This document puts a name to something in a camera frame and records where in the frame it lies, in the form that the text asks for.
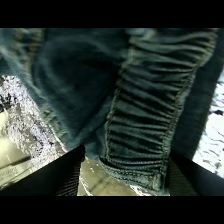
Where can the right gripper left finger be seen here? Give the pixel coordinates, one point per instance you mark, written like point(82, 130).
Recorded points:
point(56, 176)

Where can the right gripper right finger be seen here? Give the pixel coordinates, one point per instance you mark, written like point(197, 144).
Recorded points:
point(196, 180)

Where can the dark blue jeans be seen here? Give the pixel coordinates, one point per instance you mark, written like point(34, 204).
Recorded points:
point(133, 100)

